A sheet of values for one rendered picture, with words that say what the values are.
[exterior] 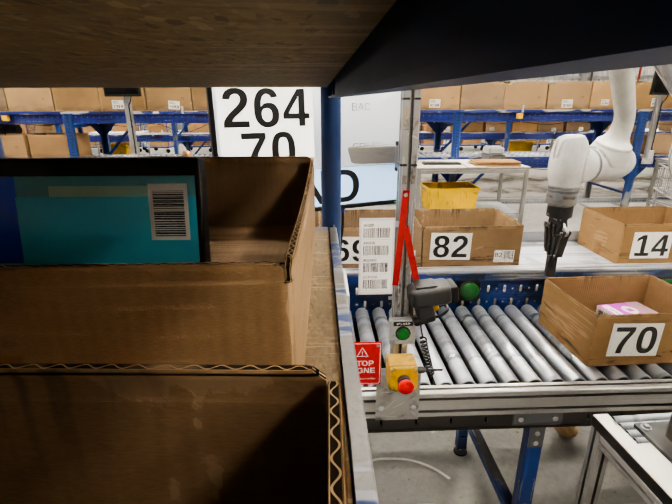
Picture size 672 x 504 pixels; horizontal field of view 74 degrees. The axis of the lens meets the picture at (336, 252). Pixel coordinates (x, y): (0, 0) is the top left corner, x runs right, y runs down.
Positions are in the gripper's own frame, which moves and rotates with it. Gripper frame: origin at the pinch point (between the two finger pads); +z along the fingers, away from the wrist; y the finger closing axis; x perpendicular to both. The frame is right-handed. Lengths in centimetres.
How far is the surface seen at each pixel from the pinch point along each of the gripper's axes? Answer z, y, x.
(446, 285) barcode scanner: -10, 36, -45
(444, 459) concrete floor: 99, -22, -21
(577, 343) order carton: 20.1, 15.2, 3.8
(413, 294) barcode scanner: -8, 37, -53
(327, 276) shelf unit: -35, 91, -75
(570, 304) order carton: 9.9, 8.6, 3.5
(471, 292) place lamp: 18.5, -21.0, -17.3
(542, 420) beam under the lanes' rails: 35.7, 30.3, -12.4
